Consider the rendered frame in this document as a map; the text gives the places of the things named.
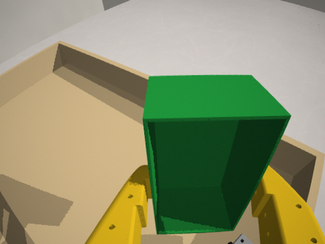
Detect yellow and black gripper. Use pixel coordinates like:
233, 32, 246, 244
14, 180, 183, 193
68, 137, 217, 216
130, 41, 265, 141
85, 165, 325, 244

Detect green box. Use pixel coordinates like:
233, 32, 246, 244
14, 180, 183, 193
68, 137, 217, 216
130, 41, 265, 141
143, 75, 291, 235

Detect black usb stick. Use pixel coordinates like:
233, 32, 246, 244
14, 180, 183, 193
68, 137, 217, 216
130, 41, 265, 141
228, 233, 253, 244

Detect tan open tray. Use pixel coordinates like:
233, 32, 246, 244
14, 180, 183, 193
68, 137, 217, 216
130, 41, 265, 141
0, 41, 325, 244

